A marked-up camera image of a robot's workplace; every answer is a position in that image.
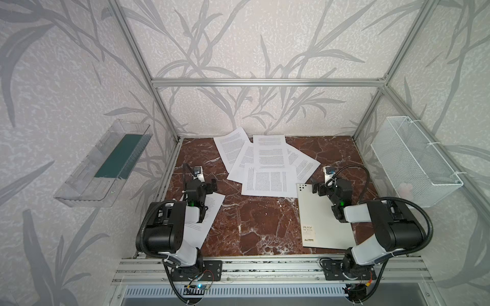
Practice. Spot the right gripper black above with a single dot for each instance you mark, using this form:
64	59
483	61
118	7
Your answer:
331	187

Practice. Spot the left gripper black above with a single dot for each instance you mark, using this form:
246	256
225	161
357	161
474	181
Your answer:
197	187

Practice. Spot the folder white cover black inside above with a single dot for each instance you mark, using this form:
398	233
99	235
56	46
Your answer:
319	227

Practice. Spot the printed paper sheet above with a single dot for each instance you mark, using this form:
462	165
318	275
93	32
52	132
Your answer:
196	233

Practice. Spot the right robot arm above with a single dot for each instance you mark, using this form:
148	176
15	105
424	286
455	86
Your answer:
400	226

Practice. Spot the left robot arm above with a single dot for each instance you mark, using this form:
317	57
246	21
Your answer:
162	232

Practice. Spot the printed sheet right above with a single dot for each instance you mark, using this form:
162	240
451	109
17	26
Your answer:
305	166

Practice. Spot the printed sheet back left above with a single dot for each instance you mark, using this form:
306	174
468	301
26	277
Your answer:
229	146

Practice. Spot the printed sheet under pile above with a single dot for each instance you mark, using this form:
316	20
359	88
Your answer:
245	157

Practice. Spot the printed sheet front centre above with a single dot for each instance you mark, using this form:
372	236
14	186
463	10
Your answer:
277	182

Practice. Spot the printed sheet top centre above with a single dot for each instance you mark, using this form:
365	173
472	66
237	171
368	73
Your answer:
270	151

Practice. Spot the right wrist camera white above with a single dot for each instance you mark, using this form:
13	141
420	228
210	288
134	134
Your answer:
329	173

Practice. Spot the white wire mesh basket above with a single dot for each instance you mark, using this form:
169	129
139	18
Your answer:
414	166

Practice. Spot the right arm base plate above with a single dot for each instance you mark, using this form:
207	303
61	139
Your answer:
340	270

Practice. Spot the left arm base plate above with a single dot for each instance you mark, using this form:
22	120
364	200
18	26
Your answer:
207	270

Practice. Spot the aluminium front rail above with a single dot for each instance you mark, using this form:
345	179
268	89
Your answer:
289	269

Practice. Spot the clear plastic wall tray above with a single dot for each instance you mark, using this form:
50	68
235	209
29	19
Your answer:
101	176

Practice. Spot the aluminium frame horizontal bar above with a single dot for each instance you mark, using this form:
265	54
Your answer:
267	82

